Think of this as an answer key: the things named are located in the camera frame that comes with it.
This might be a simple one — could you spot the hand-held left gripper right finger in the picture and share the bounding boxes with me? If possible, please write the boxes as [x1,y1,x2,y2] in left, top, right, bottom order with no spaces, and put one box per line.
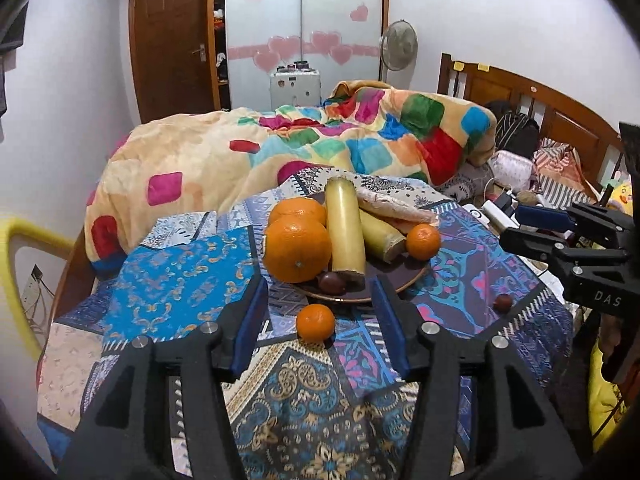
[371,275,583,480]

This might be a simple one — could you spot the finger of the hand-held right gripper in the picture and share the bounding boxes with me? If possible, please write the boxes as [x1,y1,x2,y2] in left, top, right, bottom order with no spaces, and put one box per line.
[499,227,628,273]
[514,202,632,251]

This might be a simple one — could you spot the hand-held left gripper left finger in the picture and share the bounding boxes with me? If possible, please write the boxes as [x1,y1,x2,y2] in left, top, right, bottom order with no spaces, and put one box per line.
[57,274,271,480]

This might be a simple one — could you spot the brown round plate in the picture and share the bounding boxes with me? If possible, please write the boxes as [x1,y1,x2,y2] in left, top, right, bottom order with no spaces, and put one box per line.
[280,187,437,304]

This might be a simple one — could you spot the small mandarin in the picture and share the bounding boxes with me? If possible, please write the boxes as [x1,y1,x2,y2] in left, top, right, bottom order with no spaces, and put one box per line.
[406,224,442,261]
[296,304,336,344]

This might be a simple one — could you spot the yellow sugarcane piece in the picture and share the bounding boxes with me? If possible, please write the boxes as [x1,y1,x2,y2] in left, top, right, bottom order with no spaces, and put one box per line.
[359,208,407,263]
[324,177,368,289]

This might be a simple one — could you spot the large orange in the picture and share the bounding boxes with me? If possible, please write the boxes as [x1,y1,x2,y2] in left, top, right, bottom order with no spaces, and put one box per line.
[268,196,327,229]
[263,217,334,285]

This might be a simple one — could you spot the beige sweet potato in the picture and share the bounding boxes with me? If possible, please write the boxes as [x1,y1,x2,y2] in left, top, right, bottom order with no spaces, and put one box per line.
[356,187,440,226]

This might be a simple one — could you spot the white charger box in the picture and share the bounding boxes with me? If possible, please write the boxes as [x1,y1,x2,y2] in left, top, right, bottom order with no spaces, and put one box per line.
[481,199,522,231]

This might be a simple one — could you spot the striped cloth bag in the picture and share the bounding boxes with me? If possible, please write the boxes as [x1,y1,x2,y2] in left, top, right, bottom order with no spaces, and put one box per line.
[532,139,602,207]

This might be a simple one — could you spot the pink padded pouch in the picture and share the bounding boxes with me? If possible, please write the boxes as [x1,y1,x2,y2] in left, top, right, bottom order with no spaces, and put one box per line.
[489,150,534,194]

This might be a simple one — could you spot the blue patterned tablecloth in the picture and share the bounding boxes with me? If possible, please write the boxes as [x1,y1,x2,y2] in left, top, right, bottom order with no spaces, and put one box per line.
[37,172,574,480]

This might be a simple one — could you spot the yellow plush toy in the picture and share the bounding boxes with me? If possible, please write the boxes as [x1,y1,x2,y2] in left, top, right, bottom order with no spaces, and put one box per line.
[604,180,634,212]

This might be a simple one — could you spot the black backpack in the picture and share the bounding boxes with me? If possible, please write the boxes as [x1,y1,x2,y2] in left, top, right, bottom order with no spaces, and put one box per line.
[482,99,541,162]

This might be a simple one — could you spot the brown wooden headboard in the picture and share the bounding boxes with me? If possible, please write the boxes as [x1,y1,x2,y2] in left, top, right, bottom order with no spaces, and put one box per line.
[437,52,627,197]

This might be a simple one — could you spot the colourful checked blanket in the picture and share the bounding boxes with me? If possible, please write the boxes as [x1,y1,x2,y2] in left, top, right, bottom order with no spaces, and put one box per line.
[84,80,497,267]

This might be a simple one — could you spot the standing electric fan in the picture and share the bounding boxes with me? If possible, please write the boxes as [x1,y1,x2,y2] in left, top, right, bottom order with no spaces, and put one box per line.
[378,19,419,84]

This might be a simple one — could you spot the yellow plastic chair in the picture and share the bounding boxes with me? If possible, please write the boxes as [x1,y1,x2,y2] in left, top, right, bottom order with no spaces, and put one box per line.
[0,216,77,362]

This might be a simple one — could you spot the white box appliance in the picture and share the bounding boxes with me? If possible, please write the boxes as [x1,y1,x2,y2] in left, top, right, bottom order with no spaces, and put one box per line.
[269,62,322,109]

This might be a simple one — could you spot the brown wooden door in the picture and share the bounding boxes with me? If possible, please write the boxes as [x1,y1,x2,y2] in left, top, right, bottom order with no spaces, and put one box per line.
[128,0,222,125]

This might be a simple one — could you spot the white heart-print wardrobe doors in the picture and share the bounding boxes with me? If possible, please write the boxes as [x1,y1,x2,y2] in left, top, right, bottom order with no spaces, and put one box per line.
[223,0,390,111]

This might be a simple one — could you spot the dark hanging cloth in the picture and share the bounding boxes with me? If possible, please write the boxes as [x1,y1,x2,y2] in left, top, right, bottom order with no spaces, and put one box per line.
[0,0,27,117]

